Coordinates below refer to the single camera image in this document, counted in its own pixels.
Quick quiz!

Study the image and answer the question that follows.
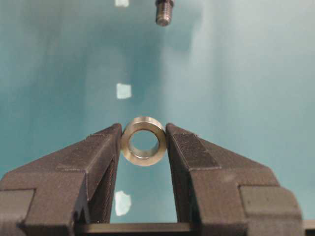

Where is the dark metal threaded shaft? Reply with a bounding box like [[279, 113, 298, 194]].
[[155, 0, 175, 27]]

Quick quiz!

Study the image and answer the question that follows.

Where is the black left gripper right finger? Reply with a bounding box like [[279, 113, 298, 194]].
[[166, 123, 303, 236]]

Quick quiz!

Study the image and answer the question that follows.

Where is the middle pale tape marker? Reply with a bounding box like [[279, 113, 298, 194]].
[[116, 83, 132, 99]]

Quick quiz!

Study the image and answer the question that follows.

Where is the teal table cloth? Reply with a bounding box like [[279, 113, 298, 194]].
[[0, 0, 315, 219]]

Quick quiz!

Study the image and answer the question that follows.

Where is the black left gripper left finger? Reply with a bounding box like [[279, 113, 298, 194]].
[[0, 123, 122, 236]]

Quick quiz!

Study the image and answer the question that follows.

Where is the right pale tape marker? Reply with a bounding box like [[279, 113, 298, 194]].
[[115, 0, 129, 7]]

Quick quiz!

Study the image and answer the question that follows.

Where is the metal washer ring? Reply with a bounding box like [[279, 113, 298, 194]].
[[120, 115, 167, 167]]

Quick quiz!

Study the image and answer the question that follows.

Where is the left pale tape marker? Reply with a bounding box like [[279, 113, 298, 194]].
[[114, 191, 132, 216]]

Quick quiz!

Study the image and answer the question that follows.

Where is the pale tape marker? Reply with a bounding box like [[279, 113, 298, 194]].
[[114, 191, 132, 216], [115, 0, 129, 7], [116, 83, 132, 99]]

